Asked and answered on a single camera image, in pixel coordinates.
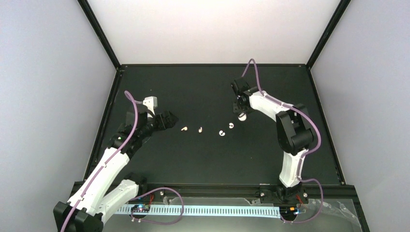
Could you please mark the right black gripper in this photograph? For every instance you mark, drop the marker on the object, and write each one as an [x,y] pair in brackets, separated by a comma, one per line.
[236,110]

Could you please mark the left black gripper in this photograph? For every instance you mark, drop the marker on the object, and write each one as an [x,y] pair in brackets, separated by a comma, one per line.
[168,124]

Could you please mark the oval white charging case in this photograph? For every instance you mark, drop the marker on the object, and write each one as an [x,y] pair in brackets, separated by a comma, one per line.
[242,116]

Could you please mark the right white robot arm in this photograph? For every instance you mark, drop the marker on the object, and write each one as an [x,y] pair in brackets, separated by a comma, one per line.
[294,132]

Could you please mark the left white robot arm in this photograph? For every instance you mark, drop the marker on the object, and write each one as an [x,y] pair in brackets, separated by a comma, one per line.
[93,204]

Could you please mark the left small circuit board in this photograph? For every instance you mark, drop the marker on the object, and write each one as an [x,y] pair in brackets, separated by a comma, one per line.
[140,208]

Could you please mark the small circuit board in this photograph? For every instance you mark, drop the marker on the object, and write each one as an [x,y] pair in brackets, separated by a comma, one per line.
[140,208]
[286,211]

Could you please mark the right small circuit board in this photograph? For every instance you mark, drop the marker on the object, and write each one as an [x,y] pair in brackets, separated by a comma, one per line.
[286,211]

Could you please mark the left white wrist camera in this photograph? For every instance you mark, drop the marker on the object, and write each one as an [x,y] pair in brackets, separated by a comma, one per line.
[151,103]

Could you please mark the white slotted cable duct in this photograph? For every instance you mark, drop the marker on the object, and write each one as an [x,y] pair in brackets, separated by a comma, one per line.
[206,211]

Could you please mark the black aluminium front rail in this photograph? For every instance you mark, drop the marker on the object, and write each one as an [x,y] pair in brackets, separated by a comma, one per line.
[206,190]

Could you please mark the left black frame post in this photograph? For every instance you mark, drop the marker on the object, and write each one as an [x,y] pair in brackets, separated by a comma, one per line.
[91,17]

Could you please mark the black frame post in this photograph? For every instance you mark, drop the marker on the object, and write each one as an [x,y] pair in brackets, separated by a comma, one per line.
[91,17]
[330,27]

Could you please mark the right black frame post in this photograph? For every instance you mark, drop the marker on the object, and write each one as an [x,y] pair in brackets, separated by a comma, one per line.
[330,27]

